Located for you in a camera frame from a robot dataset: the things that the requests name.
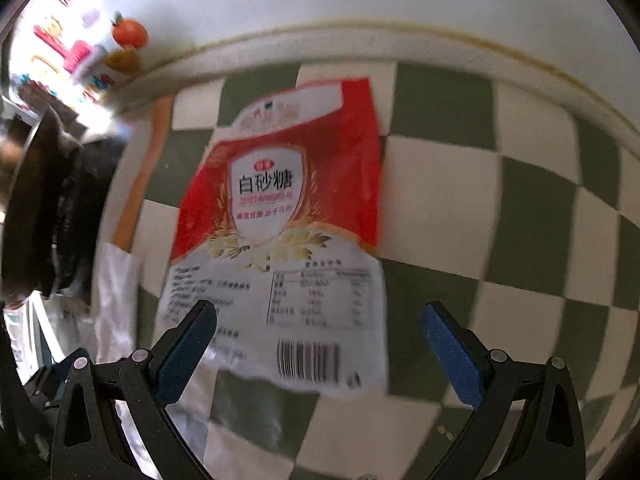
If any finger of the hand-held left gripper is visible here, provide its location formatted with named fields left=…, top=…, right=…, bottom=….
left=22, top=352, right=83, bottom=411

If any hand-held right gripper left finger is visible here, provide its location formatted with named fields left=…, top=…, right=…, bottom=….
left=50, top=300, right=218, bottom=480

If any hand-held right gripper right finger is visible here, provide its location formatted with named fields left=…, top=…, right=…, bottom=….
left=420, top=301, right=587, bottom=480

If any red white sugar bag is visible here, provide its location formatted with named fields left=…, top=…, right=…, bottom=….
left=155, top=77, right=390, bottom=396

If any crumpled white plastic bag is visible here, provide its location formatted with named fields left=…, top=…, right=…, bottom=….
left=94, top=242, right=142, bottom=361

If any green white checkered mat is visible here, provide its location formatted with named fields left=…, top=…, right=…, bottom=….
left=97, top=60, right=640, bottom=480

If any dark wok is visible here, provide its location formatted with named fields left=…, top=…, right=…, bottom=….
left=0, top=110, right=83, bottom=306

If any orange fruit wall decoration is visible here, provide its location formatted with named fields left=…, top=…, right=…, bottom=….
left=102, top=47, right=142, bottom=75

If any pink wall sticker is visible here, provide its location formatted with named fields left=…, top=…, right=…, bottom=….
left=34, top=25, right=94, bottom=74

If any tomato wall decoration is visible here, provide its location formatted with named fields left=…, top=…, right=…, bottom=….
left=111, top=11, right=149, bottom=50

